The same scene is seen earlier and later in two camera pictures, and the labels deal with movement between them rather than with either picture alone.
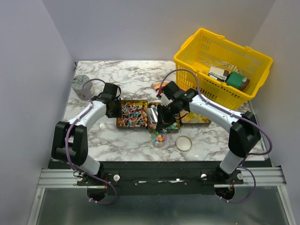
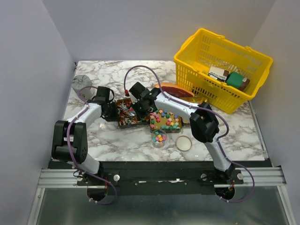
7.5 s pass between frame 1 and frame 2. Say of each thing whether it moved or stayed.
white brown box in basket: stayed
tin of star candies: stayed
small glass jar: stayed
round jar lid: stayed
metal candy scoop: moved
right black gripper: moved
